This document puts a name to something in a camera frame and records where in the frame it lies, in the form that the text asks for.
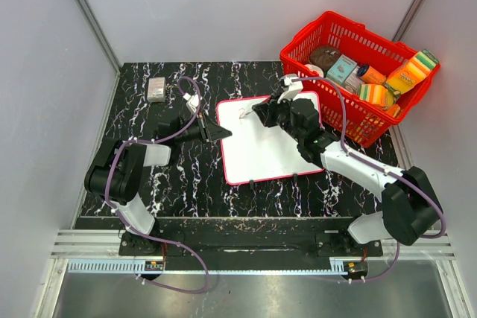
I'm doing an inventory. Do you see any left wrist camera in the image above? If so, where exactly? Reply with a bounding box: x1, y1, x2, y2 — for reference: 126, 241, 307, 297
183, 93, 201, 114

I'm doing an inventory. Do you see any small pink white box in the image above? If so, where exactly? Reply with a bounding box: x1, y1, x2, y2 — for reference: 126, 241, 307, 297
146, 77, 166, 103

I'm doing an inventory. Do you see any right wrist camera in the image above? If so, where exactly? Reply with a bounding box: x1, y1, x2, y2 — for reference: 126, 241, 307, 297
278, 74, 303, 104

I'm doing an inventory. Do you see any striped sponge stack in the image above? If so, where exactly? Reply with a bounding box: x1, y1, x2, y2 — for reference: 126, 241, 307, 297
358, 83, 396, 108

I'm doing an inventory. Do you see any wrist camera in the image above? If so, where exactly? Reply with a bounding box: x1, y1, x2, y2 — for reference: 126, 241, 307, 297
183, 93, 201, 114
278, 74, 303, 104

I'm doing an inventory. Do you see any yellow sponge pack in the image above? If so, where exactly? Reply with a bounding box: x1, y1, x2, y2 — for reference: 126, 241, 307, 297
384, 49, 440, 96

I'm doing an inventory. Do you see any brown round bread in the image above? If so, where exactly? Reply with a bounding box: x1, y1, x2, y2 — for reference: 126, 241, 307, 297
309, 45, 341, 71

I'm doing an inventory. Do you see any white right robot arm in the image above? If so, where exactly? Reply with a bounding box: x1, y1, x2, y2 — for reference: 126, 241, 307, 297
252, 96, 443, 255

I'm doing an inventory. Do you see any orange cylindrical can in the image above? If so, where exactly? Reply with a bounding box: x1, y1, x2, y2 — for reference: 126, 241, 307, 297
357, 64, 387, 85

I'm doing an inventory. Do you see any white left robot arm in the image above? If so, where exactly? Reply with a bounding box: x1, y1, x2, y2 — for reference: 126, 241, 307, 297
84, 113, 232, 255

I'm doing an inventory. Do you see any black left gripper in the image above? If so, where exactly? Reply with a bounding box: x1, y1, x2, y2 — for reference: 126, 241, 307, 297
175, 112, 232, 144

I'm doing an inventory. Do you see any teal white carton box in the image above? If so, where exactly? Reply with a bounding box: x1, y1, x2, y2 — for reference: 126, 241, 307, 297
326, 54, 361, 92

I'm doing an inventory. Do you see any pink framed whiteboard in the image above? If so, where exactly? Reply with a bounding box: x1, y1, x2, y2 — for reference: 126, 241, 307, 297
216, 96, 323, 185

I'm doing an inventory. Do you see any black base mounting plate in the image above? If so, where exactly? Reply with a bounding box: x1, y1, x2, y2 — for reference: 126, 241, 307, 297
119, 217, 383, 271

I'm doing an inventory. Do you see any red plastic basket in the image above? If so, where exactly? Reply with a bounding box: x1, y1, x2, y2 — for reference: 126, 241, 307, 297
279, 11, 440, 147

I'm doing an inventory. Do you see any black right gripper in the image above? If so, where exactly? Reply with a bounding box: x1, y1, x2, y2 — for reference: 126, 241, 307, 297
253, 92, 303, 143

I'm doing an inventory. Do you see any white slotted cable duct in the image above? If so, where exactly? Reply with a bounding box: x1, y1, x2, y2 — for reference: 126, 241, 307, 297
68, 258, 164, 275

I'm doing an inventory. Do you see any white tape roll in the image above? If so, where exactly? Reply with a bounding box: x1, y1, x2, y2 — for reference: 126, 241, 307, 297
305, 63, 325, 77

